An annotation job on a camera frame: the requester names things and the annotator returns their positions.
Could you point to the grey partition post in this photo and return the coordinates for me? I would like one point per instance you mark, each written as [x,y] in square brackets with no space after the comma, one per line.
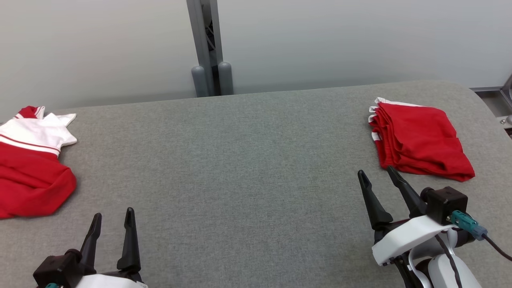
[202,36]

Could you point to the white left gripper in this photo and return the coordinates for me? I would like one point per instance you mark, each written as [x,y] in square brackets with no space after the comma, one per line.
[108,282]

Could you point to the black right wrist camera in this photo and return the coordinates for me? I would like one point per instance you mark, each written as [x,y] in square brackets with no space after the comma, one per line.
[446,204]

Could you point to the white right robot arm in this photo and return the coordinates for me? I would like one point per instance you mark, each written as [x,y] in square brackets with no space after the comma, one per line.
[444,272]

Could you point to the red shorts with white stripe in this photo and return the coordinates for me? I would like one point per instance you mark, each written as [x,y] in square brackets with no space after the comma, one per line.
[420,140]

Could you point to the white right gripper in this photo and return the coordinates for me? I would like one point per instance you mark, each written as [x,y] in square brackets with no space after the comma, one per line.
[408,236]

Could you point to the teal right camera connector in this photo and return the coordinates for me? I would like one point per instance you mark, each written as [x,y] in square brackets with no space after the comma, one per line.
[466,223]

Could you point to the teal left camera connector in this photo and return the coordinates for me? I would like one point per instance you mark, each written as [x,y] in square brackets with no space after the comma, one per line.
[52,285]

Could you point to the grey metal frame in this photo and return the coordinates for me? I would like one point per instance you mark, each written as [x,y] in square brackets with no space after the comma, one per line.
[486,89]

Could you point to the teal camera connector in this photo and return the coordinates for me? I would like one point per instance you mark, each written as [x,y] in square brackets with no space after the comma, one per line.
[466,223]
[52,285]

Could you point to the grey cylindrical post foot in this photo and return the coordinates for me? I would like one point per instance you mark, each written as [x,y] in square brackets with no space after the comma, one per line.
[225,78]
[200,82]

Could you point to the red jersey with white sleeves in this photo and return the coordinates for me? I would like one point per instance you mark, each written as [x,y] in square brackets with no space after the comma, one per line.
[32,176]

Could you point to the grey fabric sofa seat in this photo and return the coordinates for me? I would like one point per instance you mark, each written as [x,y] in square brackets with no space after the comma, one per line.
[240,180]

